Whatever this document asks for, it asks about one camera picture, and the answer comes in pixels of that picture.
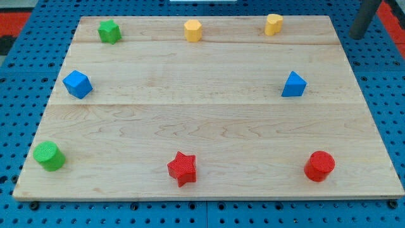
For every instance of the blue cube block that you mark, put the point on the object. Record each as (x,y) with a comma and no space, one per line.
(77,84)

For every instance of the red star block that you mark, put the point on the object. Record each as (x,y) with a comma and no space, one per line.
(183,168)

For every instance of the red cylinder block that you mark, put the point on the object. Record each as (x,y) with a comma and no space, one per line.
(319,165)

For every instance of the green star block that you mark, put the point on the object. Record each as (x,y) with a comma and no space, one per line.
(109,31)

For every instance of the yellow heart block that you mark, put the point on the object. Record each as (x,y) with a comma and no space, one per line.
(273,24)

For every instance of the blue triangle block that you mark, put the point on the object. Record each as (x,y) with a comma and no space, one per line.
(294,86)

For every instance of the green cylinder block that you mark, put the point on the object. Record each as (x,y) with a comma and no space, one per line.
(49,156)

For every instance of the yellow hexagon block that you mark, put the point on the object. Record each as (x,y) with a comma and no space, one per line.
(193,30)

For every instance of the wooden board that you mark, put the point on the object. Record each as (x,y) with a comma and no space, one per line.
(220,99)

